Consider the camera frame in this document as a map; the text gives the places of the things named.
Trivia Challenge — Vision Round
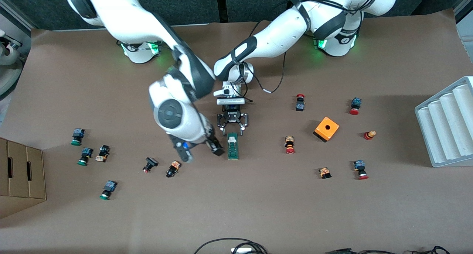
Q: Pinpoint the black thin cable bundle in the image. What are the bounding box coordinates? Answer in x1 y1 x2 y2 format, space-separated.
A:
325 246 451 254

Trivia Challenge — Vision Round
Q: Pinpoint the red mushroom button blue block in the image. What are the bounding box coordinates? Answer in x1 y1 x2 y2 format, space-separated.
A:
349 97 362 116
353 160 369 180

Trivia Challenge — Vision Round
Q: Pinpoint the brown paper table cover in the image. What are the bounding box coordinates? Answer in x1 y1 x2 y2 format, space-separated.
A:
0 8 473 254

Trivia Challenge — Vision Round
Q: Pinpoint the white stepped plastic tray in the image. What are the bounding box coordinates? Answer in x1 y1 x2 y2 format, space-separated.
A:
415 76 473 168

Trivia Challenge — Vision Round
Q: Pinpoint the brown cardboard box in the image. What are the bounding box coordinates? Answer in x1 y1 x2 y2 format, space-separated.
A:
0 137 47 219

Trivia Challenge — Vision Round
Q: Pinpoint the white grey floor equipment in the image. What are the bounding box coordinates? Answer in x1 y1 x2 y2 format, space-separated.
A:
0 29 24 99

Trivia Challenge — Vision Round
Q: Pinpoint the grey cabinet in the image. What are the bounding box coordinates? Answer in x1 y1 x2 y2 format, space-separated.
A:
454 0 473 44

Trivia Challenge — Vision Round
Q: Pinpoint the black square push button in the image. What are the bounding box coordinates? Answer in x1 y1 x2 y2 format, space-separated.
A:
142 157 159 174

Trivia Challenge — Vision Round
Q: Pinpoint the black cream orange switch part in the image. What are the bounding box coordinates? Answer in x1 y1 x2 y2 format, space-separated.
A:
95 145 110 163

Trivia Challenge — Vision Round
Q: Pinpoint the black push button orange block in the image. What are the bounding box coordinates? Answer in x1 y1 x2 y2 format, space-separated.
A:
165 160 181 178

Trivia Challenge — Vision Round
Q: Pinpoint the black looped cable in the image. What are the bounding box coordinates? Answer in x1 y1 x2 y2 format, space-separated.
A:
194 238 268 254

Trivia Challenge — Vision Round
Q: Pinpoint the black vertical post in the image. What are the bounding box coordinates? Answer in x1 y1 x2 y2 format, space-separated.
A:
215 0 228 23

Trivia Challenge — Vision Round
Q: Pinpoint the orange button enclosure box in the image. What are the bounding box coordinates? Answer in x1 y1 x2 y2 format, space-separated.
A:
313 116 340 143

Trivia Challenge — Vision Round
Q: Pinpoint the green push button switch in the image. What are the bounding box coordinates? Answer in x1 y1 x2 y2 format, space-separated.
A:
99 180 118 201
77 147 93 166
71 128 86 146

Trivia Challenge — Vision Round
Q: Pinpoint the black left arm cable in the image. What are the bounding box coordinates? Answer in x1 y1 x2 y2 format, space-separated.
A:
244 51 288 94

